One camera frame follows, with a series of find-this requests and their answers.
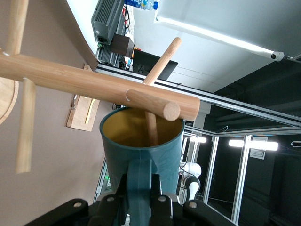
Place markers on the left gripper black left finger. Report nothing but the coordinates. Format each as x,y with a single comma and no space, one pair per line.
103,212

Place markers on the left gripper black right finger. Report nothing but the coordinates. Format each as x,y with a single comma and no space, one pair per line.
162,212

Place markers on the teal cup with yellow inside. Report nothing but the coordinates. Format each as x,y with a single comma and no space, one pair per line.
164,160

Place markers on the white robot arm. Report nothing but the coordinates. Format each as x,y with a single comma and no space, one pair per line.
192,171

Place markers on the wooden cup rack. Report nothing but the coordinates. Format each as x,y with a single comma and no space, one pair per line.
70,77

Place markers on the small rectangular ceiling light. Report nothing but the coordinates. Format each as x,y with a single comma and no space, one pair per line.
198,139

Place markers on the bamboo cutting board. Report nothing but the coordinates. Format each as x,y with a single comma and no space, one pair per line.
78,118

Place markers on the white ceiling air vent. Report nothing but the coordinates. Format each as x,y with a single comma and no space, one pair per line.
258,153

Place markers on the large rectangular ceiling light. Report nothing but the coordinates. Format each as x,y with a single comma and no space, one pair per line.
254,144

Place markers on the silver metal utensil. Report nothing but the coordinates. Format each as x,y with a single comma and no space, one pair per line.
75,101

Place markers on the black monitor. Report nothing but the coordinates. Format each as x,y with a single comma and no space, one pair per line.
145,63

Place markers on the dark brown box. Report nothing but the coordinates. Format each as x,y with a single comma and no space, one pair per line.
121,44

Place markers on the long ceiling light strip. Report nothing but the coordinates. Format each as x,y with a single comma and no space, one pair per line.
211,34

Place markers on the grey power supply box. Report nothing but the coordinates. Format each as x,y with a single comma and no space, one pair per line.
105,18

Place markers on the plastic water bottle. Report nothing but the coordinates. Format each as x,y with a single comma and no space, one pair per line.
143,3

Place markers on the thin aluminium frame post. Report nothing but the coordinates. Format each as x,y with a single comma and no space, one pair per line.
210,169

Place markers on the thick aluminium frame post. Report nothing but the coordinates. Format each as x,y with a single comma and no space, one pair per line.
241,179

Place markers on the aluminium frame rail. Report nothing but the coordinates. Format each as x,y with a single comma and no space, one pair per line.
235,102

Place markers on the white dome security camera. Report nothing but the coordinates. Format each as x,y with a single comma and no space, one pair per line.
277,56

